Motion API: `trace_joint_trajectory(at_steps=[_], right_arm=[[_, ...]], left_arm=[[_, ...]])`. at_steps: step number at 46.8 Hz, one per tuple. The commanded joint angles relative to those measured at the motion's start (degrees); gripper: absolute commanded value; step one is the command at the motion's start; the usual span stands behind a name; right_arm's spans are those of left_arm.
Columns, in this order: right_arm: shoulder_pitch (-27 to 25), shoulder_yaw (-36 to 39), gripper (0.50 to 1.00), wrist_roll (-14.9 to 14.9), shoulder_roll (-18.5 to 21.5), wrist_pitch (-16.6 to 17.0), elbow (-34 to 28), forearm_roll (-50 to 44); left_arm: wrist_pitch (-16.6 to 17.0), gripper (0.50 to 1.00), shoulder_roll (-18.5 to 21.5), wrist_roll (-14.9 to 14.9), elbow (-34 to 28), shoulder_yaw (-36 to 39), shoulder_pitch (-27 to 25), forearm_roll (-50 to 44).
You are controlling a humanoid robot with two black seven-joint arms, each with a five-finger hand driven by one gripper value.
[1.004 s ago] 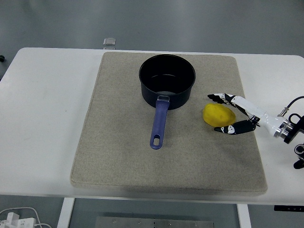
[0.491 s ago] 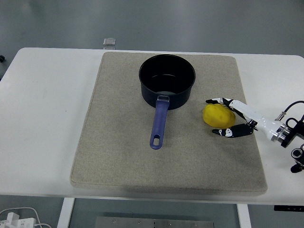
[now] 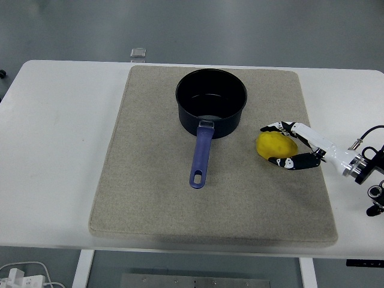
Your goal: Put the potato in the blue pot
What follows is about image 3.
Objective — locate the yellow potato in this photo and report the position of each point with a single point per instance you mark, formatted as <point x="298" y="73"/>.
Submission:
<point x="274" y="145"/>

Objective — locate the small clear floor block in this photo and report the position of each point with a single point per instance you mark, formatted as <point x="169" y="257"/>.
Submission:
<point x="138" y="52"/>

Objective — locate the black caster wheel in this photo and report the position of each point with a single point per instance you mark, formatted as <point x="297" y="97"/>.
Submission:
<point x="1" y="74"/>

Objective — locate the black table control panel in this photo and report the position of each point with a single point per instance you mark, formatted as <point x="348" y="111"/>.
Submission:
<point x="364" y="263"/>

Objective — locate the white table leg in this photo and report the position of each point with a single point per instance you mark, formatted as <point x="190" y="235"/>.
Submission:
<point x="308" y="273"/>
<point x="82" y="268"/>

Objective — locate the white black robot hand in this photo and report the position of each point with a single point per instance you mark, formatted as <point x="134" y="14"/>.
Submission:
<point x="318" y="141"/>

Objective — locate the white power strip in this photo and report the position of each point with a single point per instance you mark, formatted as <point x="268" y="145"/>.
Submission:
<point x="21" y="280"/>

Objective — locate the beige fabric mat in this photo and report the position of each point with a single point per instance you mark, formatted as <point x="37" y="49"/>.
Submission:
<point x="150" y="180"/>

